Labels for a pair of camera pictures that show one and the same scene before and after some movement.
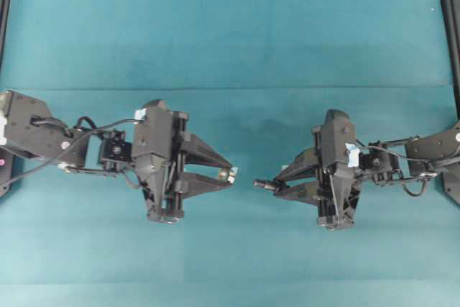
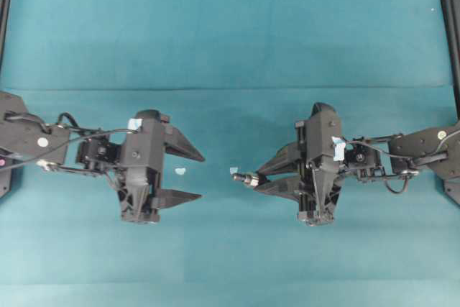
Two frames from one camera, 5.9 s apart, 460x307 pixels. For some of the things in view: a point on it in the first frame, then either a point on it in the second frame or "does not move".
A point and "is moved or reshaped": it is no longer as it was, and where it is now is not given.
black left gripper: x=157 y=144 → x=141 y=165
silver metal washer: x=228 y=174 → x=254 y=181
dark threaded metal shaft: x=277 y=185 is moved or reshaped
